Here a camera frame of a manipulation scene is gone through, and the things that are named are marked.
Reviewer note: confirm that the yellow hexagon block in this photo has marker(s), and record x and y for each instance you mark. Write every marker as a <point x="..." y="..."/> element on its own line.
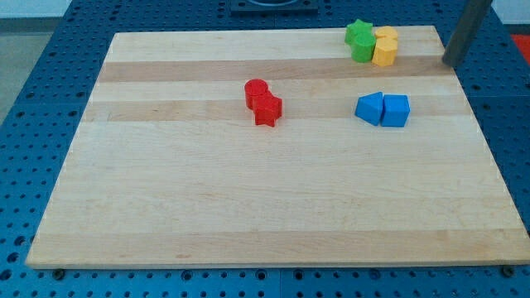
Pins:
<point x="385" y="51"/>

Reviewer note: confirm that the red star block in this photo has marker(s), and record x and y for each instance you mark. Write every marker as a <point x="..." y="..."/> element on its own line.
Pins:
<point x="267" y="109"/>

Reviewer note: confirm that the blue triangle block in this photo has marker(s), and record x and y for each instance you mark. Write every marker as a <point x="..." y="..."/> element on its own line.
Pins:
<point x="370" y="108"/>

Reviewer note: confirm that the green star block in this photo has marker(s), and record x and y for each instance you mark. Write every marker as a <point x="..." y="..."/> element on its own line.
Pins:
<point x="357" y="27"/>

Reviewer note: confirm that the wooden board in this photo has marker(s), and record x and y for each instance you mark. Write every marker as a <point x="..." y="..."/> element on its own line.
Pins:
<point x="167" y="168"/>

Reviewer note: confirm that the red cylinder block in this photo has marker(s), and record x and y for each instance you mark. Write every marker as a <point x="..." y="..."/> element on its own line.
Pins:
<point x="254" y="88"/>

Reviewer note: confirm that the blue cube block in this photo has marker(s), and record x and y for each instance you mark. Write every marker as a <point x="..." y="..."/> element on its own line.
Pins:
<point x="396" y="109"/>

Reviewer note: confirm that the green cylinder block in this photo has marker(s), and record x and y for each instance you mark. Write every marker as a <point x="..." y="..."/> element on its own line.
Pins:
<point x="362" y="47"/>

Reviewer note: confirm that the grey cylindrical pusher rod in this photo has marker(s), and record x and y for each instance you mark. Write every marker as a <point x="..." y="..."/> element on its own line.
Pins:
<point x="465" y="31"/>

